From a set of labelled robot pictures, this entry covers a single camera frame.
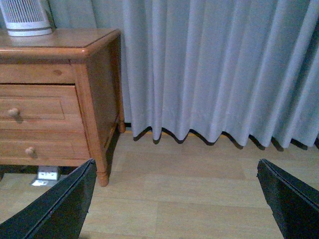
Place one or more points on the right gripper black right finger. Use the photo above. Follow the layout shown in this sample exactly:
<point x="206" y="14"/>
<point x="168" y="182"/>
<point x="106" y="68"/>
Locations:
<point x="295" y="204"/>

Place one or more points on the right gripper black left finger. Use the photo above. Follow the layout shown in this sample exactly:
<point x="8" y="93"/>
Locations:
<point x="59" y="213"/>

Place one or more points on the drawer wooden knob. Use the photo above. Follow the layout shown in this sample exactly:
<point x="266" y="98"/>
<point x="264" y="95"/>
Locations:
<point x="14" y="112"/>
<point x="30" y="151"/>

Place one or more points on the white floor power socket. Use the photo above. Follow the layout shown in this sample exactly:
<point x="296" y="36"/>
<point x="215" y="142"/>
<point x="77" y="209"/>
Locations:
<point x="46" y="176"/>

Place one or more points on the wooden nightstand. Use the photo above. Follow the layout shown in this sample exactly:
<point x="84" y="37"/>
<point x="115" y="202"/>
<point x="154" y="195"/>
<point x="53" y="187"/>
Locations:
<point x="89" y="60"/>

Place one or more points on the grey curtain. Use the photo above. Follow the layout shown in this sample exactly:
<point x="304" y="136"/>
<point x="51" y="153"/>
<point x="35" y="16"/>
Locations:
<point x="249" y="68"/>

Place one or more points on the white air purifier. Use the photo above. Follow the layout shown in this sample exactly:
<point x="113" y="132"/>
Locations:
<point x="24" y="18"/>

